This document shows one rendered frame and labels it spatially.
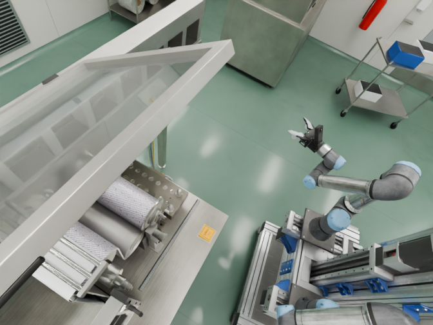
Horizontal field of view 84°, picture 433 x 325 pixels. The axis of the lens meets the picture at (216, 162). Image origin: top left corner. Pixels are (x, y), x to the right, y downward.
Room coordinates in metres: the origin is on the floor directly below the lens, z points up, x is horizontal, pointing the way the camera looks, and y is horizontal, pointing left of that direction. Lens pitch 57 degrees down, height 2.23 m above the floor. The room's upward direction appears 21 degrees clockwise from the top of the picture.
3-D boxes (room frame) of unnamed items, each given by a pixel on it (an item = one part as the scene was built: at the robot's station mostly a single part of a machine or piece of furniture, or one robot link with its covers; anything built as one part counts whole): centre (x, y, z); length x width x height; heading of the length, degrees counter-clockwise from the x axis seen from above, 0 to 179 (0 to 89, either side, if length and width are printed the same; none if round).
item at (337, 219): (0.72, -0.79, 0.98); 0.13 x 0.12 x 0.14; 150
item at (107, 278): (0.04, 0.20, 1.33); 0.06 x 0.06 x 0.06; 79
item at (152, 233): (0.25, 0.14, 1.05); 0.06 x 0.05 x 0.31; 79
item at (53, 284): (-0.01, 0.39, 1.17); 0.34 x 0.05 x 0.54; 79
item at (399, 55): (3.26, -1.82, 0.51); 0.91 x 0.58 x 1.02; 101
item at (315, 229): (0.71, -0.78, 0.87); 0.15 x 0.15 x 0.10
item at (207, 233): (0.40, -0.09, 0.91); 0.07 x 0.07 x 0.02; 79
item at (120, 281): (0.03, 0.14, 1.33); 0.06 x 0.03 x 0.03; 79
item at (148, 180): (0.50, 0.30, 1.00); 0.40 x 0.16 x 0.06; 79
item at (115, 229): (0.20, 0.32, 1.17); 0.26 x 0.12 x 0.12; 79
